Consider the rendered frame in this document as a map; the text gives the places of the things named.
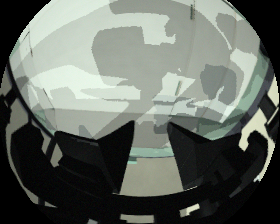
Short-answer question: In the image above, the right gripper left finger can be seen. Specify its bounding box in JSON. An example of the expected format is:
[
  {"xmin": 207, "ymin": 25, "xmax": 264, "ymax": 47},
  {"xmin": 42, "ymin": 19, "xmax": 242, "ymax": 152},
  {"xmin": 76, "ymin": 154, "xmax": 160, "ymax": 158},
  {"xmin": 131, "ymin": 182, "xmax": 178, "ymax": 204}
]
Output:
[{"xmin": 54, "ymin": 120, "xmax": 135, "ymax": 194}]

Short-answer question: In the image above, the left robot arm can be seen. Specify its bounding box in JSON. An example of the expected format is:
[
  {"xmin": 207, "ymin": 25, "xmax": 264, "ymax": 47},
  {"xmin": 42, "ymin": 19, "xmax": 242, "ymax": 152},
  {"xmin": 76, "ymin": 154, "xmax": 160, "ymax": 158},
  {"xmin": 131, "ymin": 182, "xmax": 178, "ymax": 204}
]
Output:
[{"xmin": 0, "ymin": 86, "xmax": 89, "ymax": 224}]

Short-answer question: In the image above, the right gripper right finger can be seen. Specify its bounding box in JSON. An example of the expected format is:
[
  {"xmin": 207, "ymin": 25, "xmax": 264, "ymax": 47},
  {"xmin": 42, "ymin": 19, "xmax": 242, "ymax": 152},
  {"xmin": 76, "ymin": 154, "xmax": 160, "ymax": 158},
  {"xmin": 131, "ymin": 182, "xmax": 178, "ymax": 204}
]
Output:
[{"xmin": 167, "ymin": 122, "xmax": 242, "ymax": 190}]

